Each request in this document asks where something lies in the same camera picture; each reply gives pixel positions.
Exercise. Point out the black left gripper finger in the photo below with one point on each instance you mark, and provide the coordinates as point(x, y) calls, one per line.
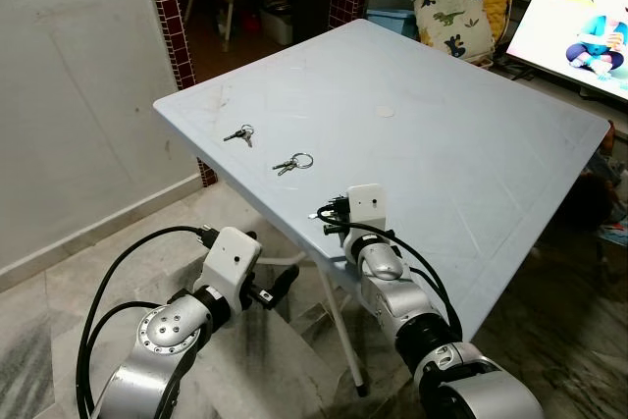
point(285, 280)

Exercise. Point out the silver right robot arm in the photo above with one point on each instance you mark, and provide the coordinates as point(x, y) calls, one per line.
point(412, 306)

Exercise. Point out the small bunch of keys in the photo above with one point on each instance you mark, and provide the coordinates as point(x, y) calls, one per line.
point(240, 134)

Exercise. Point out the white folding table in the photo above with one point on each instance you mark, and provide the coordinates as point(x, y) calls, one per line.
point(432, 134)

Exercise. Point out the light blue storage box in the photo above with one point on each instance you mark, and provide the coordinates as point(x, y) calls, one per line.
point(392, 22)

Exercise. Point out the white dinosaur print pillow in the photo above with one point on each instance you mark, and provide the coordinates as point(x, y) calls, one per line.
point(449, 12)

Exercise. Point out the yellow pillow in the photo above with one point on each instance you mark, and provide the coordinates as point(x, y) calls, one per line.
point(497, 7)

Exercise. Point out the large flat television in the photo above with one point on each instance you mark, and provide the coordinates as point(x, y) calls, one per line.
point(579, 17)

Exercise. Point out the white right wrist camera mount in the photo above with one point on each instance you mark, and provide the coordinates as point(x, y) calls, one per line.
point(367, 208)

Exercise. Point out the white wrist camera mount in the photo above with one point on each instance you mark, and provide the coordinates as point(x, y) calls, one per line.
point(367, 208)
point(234, 257)

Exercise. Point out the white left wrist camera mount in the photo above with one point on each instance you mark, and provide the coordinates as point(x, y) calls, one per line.
point(234, 257)

